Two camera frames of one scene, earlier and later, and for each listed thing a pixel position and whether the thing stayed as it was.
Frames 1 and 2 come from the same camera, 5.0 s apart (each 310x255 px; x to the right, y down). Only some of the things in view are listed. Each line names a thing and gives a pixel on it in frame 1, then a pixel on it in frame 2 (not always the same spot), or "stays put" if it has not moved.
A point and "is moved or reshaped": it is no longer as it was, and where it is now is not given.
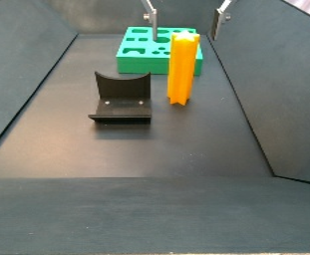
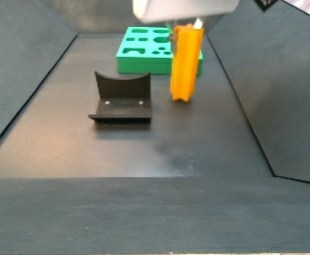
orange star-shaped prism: x=181 y=67 is moved or reshaped
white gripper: x=218 y=18 -> x=154 y=11
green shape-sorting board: x=142 y=55 stays put
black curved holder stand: x=125 y=100 stays put
